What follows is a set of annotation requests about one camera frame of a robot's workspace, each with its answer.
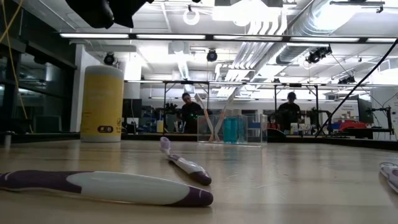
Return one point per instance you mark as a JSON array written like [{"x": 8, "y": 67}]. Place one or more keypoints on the orange white toothbrush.
[
  {"x": 205, "y": 116},
  {"x": 224, "y": 114}
]

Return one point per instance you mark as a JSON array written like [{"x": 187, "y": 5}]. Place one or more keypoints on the yellow background bottle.
[{"x": 160, "y": 127}]

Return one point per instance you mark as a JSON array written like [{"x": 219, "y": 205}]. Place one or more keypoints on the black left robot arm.
[{"x": 93, "y": 12}]

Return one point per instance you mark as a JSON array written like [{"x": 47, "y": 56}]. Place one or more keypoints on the person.
[
  {"x": 191, "y": 115},
  {"x": 289, "y": 115}
]

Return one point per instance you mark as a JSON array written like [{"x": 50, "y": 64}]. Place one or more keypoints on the red background object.
[{"x": 353, "y": 126}]

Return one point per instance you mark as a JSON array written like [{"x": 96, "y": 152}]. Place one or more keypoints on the black aluminium table frame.
[{"x": 46, "y": 137}]

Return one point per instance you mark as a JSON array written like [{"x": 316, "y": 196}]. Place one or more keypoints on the black background rig frame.
[
  {"x": 164, "y": 105},
  {"x": 275, "y": 105}
]

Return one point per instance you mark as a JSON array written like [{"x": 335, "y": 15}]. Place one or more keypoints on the black ceiling spotlight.
[
  {"x": 109, "y": 58},
  {"x": 212, "y": 55},
  {"x": 317, "y": 54}
]

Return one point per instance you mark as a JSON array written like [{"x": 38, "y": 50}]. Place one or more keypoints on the small grey metal post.
[{"x": 7, "y": 140}]

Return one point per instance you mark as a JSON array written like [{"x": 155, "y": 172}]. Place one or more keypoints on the yellow white wipes canister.
[{"x": 102, "y": 102}]

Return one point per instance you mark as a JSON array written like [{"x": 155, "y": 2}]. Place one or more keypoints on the blue toothbrush bottom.
[{"x": 124, "y": 188}]

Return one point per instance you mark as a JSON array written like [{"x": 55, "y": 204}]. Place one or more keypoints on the silver ventilation duct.
[{"x": 311, "y": 21}]

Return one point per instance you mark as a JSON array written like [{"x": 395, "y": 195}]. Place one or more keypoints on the clear acrylic organizer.
[{"x": 258, "y": 130}]

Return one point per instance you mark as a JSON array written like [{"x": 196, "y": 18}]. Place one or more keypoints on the black rig beam with lights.
[{"x": 132, "y": 36}]

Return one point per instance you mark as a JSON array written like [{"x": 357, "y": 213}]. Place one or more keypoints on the purple white toothbrush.
[
  {"x": 392, "y": 174},
  {"x": 189, "y": 168}
]

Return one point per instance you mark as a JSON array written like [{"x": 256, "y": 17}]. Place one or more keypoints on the dark desk monitor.
[{"x": 365, "y": 110}]

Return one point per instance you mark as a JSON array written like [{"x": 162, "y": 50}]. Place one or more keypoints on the blue mouthwash bottle white cap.
[{"x": 227, "y": 130}]

